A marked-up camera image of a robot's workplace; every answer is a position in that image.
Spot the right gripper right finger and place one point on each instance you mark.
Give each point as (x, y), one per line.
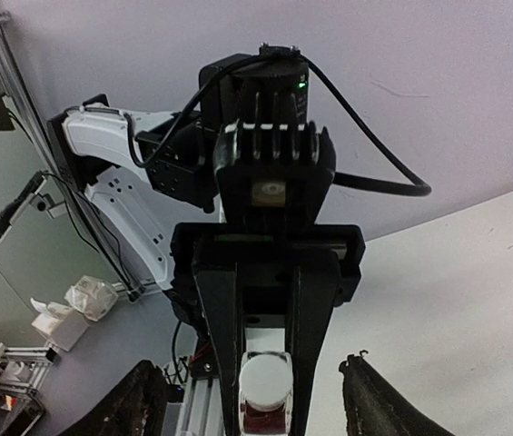
(374, 407)

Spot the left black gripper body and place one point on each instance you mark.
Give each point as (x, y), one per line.
(263, 260)

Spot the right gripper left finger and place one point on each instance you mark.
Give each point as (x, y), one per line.
(136, 405)

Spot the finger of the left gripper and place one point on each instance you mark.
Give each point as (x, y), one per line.
(314, 283)
(223, 312)

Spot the white nail polish cap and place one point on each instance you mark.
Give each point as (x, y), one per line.
(266, 379)

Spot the red nail polish bottle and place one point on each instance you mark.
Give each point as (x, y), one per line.
(275, 420)

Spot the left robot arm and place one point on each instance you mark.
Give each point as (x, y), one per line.
(221, 202)

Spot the white tissue box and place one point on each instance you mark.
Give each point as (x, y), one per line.
(59, 324)

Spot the aluminium front rail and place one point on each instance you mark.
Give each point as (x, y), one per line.
(194, 404)

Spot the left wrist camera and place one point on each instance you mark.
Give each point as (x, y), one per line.
(273, 177)

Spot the aluminium frame post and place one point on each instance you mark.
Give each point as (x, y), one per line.
(84, 219)

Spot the background camera on stand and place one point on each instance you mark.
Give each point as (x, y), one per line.
(31, 195)

